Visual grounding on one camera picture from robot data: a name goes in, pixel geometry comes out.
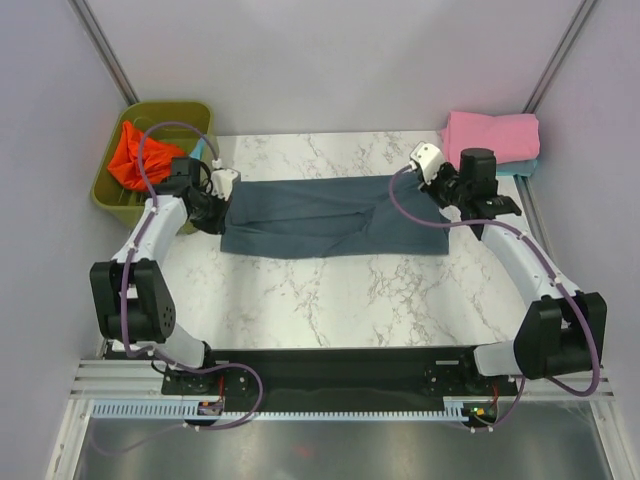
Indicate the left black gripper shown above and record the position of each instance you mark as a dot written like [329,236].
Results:
[217,226]

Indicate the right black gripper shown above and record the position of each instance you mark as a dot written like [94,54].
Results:
[430,189]

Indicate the grey-blue t shirt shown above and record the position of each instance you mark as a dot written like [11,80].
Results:
[320,218]

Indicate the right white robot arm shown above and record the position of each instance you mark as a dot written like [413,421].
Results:
[563,330]

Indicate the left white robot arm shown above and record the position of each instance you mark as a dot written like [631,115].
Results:
[132,300]

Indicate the light blue cloth in bin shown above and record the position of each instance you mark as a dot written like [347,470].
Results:
[199,148]

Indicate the folded teal t shirt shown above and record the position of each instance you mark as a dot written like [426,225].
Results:
[524,168]

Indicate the folded pink t shirt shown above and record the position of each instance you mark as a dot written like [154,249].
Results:
[512,138]

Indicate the orange t shirt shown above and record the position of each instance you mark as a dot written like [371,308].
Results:
[156,157]

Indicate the olive green plastic bin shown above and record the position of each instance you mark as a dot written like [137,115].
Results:
[127,205]

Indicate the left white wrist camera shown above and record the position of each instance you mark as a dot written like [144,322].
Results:
[223,180]

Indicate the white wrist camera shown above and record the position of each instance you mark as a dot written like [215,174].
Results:
[425,160]
[223,180]

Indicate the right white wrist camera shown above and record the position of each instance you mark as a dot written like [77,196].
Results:
[425,160]

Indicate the right corner aluminium post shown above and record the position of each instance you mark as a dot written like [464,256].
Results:
[567,42]

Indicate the corner aluminium post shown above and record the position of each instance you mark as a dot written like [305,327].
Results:
[105,51]
[567,42]

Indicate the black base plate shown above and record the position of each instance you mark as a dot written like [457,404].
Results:
[348,378]

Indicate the slotted cable duct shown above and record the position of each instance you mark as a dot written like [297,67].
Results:
[192,410]

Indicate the left corner aluminium post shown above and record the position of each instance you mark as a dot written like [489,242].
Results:
[105,51]

